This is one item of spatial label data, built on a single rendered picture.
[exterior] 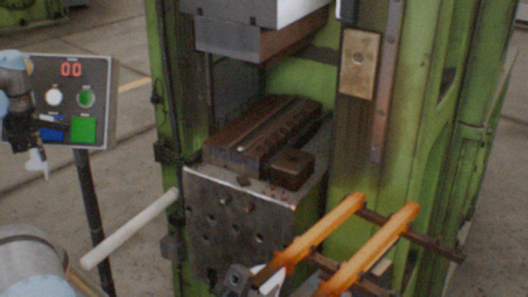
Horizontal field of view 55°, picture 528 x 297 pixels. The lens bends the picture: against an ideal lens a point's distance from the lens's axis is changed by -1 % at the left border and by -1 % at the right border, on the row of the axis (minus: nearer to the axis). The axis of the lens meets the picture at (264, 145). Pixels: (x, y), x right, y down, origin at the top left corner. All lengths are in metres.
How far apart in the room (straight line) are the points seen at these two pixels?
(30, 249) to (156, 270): 1.84
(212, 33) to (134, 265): 1.51
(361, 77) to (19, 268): 0.92
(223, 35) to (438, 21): 0.52
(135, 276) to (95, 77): 1.20
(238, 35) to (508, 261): 1.95
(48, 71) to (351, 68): 0.91
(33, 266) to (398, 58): 0.95
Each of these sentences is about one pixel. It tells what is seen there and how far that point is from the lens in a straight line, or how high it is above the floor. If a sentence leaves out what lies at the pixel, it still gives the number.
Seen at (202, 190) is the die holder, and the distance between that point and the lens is 1.54.
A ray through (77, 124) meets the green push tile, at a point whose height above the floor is 1.02.
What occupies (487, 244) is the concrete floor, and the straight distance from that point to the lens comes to 2.90.
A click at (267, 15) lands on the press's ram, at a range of 1.26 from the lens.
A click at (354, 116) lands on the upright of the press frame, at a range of 1.41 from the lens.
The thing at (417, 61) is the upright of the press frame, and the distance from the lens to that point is 1.30.
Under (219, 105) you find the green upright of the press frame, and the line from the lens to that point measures 1.69.
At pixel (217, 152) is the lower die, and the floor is 0.97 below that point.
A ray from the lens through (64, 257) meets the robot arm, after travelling 0.86.
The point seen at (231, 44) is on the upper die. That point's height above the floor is 1.31.
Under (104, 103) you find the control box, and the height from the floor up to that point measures 1.08.
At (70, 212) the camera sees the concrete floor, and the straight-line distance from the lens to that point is 3.03.
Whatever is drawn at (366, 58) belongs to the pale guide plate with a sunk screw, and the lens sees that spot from 1.31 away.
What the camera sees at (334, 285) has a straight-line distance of 1.04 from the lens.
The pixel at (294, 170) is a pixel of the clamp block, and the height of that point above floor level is 0.98.
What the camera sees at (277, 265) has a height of 1.01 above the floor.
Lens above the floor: 1.74
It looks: 30 degrees down
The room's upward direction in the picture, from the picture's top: 1 degrees clockwise
